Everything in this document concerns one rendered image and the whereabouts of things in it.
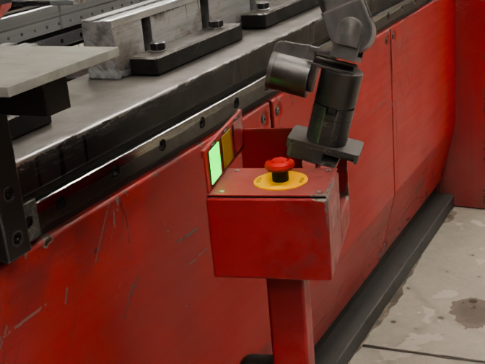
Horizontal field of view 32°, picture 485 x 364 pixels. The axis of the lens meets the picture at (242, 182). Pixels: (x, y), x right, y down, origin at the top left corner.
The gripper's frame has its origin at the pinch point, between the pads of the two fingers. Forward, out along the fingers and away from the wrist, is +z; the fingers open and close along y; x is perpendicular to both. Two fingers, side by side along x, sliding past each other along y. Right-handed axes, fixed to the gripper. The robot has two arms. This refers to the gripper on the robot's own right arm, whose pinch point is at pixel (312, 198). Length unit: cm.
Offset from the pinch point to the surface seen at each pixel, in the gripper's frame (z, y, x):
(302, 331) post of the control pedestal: 17.1, -3.5, 7.8
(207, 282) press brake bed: 23.3, 14.5, -8.4
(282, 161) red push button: -8.4, 4.1, 10.5
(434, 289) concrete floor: 66, -31, -112
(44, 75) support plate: -22, 25, 40
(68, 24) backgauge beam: -6, 56, -36
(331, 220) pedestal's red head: -3.1, -4.1, 12.8
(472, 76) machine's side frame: 18, -28, -175
